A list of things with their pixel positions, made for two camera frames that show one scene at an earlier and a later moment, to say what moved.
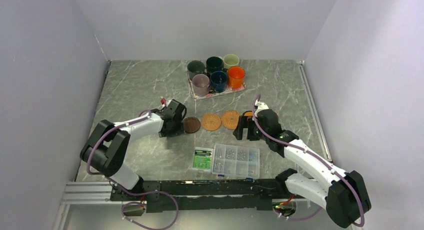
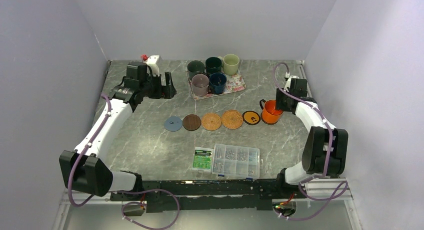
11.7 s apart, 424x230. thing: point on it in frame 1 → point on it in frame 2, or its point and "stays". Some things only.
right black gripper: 244,123 → 280,95
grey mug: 195,67 stays
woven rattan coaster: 230,118 stays
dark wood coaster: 191,124 stays
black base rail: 201,195 stays
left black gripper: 178,129 → 170,91
